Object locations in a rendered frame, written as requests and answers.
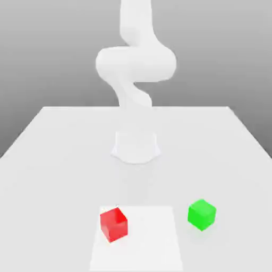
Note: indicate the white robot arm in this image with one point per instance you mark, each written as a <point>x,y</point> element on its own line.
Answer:
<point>136,63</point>

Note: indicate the small red cube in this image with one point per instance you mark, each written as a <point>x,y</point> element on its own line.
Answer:
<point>112,228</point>

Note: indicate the small green cube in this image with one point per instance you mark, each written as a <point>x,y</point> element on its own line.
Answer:
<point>201,214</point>

